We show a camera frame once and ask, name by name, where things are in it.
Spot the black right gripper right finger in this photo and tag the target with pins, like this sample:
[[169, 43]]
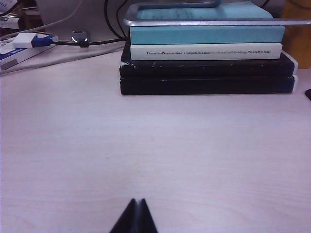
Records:
[[147, 221]]

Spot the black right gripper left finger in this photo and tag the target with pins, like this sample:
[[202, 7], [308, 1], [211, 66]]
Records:
[[127, 221]]

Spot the black book with chipped edge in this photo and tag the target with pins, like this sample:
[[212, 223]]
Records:
[[206, 68]]

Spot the white book with title text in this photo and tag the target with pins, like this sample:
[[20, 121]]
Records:
[[138, 54]]

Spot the teal book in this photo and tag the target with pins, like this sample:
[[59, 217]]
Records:
[[206, 36]]

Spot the blue and white carton box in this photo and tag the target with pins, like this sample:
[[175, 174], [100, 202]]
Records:
[[14, 57]]

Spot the small black object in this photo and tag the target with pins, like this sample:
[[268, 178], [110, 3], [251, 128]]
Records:
[[308, 94]]

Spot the white and blue VGA adapter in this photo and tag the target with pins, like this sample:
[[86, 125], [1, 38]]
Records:
[[23, 40]]

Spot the silver partition panel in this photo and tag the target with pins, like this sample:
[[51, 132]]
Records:
[[92, 14]]

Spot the silver monitor stand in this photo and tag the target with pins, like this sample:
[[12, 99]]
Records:
[[218, 22]]

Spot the brown wooden box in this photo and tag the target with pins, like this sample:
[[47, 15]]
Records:
[[297, 34]]

